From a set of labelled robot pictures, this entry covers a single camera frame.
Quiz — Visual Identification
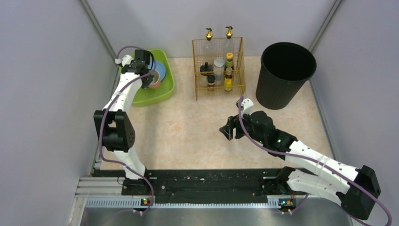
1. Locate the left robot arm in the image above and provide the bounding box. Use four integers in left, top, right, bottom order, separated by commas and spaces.
94, 47, 156, 188

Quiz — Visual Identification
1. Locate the blue plate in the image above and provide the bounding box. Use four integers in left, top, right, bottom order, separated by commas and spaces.
155, 61, 166, 81

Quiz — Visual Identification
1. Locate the clear oil dispenser bottle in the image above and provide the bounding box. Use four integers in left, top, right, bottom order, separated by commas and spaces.
223, 26, 235, 54

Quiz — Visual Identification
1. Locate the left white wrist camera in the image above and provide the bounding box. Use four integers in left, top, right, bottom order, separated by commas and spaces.
114, 55, 133, 68

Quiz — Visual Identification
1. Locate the gold wire rack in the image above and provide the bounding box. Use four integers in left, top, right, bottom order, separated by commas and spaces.
192, 37, 246, 100

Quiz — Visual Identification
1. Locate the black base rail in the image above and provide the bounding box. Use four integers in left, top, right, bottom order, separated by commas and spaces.
93, 168, 312, 209

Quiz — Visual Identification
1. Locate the small dark spice jar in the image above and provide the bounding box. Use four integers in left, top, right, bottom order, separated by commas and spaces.
207, 75, 215, 91

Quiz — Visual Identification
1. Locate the small spice bottle yellow label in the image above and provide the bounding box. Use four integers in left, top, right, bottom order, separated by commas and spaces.
224, 67, 233, 92

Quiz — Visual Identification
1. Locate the black trash bin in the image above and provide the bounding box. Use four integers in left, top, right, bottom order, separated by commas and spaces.
255, 42, 317, 110

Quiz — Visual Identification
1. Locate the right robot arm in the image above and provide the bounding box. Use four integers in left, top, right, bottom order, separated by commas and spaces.
219, 111, 381, 220

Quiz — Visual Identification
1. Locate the dark sauce dispenser bottle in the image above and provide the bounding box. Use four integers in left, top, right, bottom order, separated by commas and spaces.
203, 27, 215, 63

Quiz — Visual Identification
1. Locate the green plastic basin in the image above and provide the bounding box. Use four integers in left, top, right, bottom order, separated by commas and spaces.
115, 49, 175, 110

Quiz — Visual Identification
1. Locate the pink mug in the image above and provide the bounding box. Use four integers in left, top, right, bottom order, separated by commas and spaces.
148, 70, 161, 89

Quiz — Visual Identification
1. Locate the glass jar black lid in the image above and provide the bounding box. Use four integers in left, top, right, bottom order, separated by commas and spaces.
200, 62, 214, 77

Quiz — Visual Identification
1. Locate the red sauce bottle yellow cap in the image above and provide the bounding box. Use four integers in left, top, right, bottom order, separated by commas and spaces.
225, 52, 234, 70

